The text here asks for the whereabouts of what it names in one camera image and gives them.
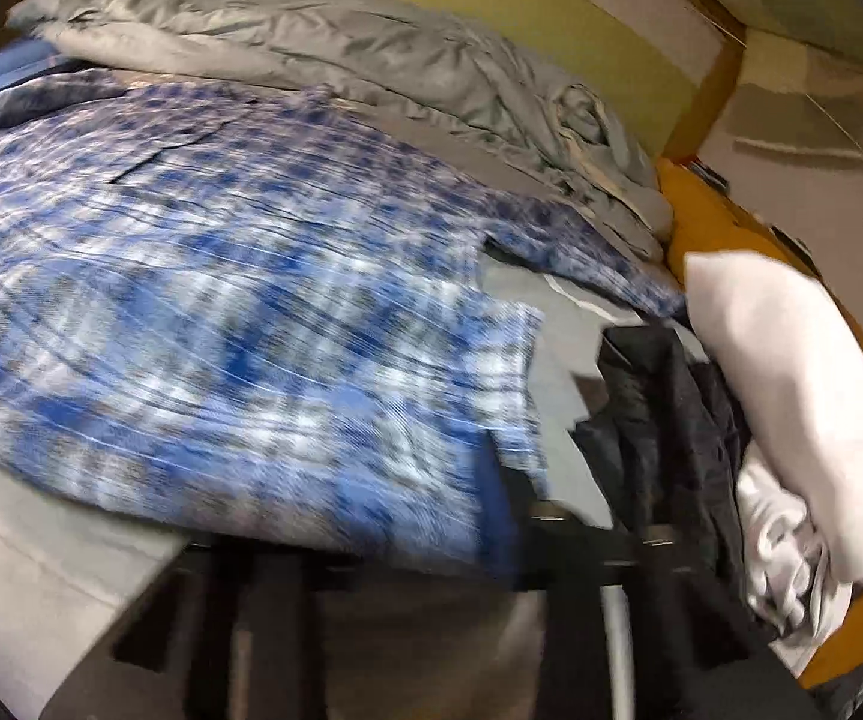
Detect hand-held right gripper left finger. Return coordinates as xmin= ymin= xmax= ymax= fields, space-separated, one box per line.
xmin=40 ymin=544 xmax=329 ymax=720

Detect green headboard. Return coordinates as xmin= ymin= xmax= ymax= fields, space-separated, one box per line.
xmin=235 ymin=0 xmax=704 ymax=160

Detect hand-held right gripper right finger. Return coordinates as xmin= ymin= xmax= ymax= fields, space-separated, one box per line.
xmin=490 ymin=463 xmax=824 ymax=720

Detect white garment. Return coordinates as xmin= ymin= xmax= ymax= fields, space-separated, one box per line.
xmin=682 ymin=251 xmax=863 ymax=637

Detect yellow bolster pillow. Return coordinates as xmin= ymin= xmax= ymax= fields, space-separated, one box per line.
xmin=655 ymin=157 xmax=863 ymax=691

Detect grey printed bed sheet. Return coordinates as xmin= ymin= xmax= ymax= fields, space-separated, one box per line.
xmin=0 ymin=109 xmax=691 ymax=700

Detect wooden bed post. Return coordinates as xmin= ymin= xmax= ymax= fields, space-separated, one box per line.
xmin=619 ymin=0 xmax=749 ymax=160

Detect blue plaid shirt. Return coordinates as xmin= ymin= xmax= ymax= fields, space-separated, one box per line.
xmin=0 ymin=79 xmax=691 ymax=587

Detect dark clothes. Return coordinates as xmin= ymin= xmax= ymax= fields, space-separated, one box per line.
xmin=574 ymin=321 xmax=781 ymax=642

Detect grey duvet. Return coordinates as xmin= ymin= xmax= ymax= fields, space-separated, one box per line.
xmin=7 ymin=0 xmax=676 ymax=263

